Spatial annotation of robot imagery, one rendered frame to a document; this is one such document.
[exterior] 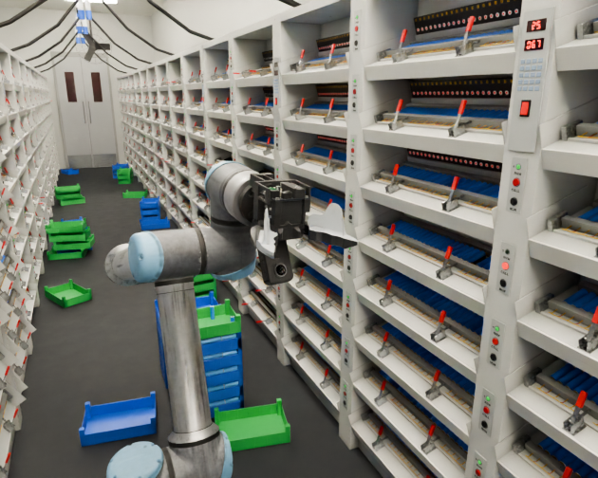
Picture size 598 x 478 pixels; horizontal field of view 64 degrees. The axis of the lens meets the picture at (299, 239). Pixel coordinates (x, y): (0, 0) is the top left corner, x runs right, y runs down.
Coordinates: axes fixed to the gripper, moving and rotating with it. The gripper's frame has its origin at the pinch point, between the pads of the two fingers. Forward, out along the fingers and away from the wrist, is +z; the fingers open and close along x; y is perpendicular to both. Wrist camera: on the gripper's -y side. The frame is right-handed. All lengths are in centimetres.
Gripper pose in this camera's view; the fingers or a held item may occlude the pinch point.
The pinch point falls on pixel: (316, 253)
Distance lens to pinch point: 65.4
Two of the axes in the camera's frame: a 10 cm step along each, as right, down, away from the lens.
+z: 4.7, 3.1, -8.3
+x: 8.8, -1.0, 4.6
